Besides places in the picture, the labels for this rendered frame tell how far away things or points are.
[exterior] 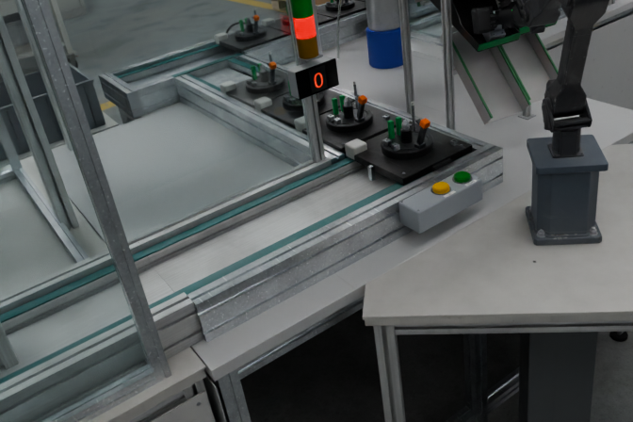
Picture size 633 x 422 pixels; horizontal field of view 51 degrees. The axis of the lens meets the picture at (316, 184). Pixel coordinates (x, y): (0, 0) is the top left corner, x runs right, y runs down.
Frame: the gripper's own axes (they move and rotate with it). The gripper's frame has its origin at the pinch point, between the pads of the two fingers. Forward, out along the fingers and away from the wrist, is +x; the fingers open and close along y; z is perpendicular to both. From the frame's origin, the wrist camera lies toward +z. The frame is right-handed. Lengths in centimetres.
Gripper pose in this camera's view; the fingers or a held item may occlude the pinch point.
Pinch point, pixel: (496, 17)
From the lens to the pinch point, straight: 181.0
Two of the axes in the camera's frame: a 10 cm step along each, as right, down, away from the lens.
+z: -1.6, -9.6, -2.2
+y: -9.5, 2.1, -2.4
